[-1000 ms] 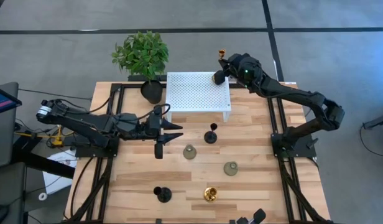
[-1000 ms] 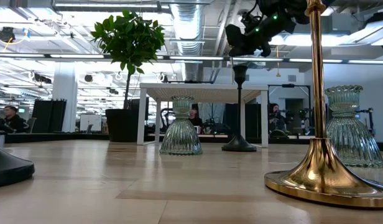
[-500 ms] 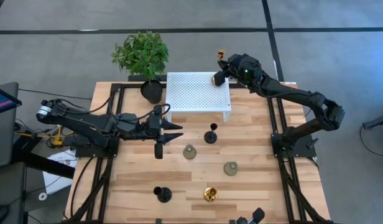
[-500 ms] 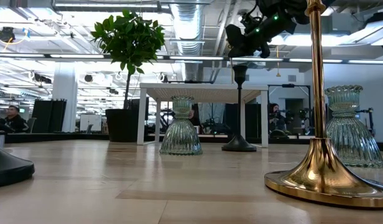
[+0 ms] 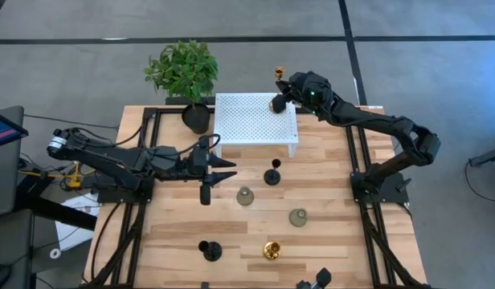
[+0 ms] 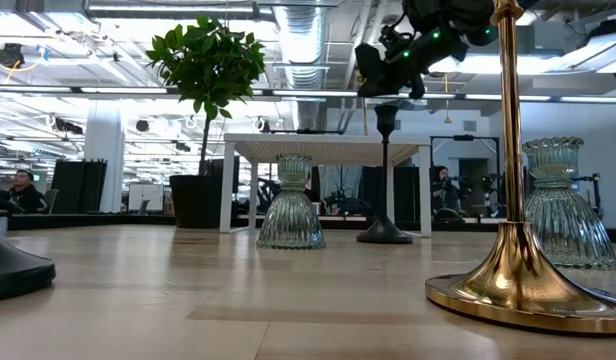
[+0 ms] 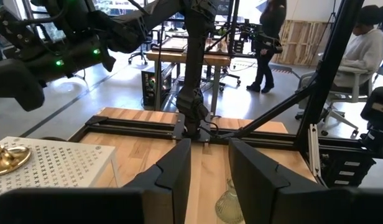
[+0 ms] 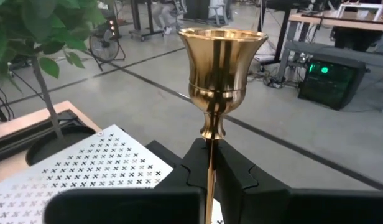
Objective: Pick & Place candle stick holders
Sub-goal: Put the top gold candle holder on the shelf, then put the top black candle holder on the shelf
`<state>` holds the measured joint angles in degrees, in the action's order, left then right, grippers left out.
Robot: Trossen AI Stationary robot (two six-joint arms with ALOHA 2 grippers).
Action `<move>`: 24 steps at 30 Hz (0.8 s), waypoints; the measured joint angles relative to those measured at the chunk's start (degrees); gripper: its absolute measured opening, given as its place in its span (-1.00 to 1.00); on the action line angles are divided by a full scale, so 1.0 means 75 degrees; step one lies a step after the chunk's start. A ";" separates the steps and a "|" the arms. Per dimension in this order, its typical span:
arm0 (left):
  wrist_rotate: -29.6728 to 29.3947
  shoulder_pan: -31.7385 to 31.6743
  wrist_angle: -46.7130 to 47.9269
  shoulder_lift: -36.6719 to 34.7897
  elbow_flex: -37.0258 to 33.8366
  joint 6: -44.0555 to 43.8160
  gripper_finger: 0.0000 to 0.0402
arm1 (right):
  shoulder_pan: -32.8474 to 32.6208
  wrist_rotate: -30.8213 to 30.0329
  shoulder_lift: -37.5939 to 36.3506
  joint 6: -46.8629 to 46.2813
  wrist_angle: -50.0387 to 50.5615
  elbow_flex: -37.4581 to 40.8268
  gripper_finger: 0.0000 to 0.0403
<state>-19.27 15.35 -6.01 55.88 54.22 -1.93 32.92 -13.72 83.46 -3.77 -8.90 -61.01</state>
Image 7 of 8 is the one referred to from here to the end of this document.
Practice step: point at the silver aluminium bracket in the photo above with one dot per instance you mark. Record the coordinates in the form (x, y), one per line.
(314, 149)

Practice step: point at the gold candlestick holder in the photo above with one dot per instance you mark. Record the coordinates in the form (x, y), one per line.
(11, 160)

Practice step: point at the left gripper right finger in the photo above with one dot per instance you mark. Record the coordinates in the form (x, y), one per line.
(256, 186)

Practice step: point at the wooden work table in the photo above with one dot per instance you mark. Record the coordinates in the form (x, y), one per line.
(162, 56)

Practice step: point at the person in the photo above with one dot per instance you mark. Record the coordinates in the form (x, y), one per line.
(269, 25)
(365, 49)

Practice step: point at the ribbed glass candle holder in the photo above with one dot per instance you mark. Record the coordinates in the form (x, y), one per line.
(227, 207)

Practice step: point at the wooden pallet wall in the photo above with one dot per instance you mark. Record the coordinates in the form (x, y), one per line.
(303, 43)

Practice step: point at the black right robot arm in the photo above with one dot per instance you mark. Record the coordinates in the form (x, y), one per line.
(194, 62)

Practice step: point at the black box with white labels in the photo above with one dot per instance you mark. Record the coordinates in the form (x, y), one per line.
(334, 168)

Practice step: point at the black aluminium table frame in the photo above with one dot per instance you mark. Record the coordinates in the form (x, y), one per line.
(132, 127)

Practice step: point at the black computer tower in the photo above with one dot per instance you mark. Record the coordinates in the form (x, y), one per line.
(151, 84)

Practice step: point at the white perforated metal shelf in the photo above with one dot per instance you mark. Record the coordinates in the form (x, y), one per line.
(64, 165)

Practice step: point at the white office chair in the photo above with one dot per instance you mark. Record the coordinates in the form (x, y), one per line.
(347, 93)

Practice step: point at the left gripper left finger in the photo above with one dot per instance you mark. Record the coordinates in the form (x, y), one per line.
(169, 193)

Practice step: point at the black device with label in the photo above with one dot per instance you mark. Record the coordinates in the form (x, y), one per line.
(378, 124)

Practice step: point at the black office chair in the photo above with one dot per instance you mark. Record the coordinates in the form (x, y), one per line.
(140, 53)

